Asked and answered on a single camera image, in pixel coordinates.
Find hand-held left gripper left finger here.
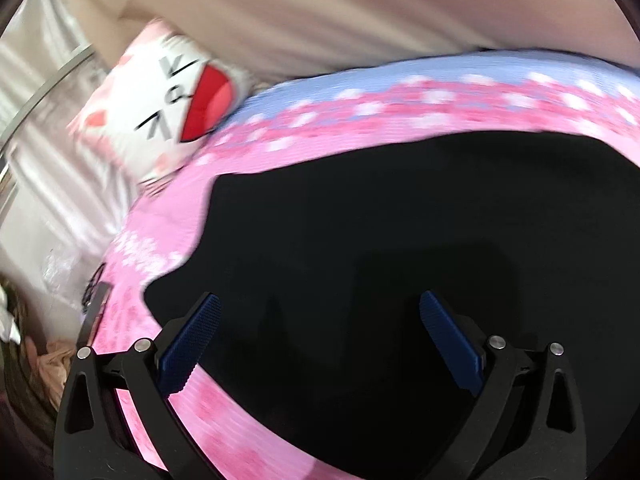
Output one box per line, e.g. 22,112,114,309
55,292,223,480

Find beige curtain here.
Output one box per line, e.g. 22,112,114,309
65,0,640,96

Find white sheer curtain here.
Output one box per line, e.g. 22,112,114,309
0,0,141,271

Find black cable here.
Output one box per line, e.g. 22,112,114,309
80,262,113,316

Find pink floral blanket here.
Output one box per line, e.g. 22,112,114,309
92,49,640,480

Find black pants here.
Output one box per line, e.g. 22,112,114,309
141,130,640,471

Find beige crumpled cloth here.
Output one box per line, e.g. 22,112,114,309
27,335,77,403

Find grey metal rail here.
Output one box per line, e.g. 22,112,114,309
0,45,96,146

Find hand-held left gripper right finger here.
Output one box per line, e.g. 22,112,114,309
419,290,586,480

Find white cat face pillow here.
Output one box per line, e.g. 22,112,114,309
67,17,253,186

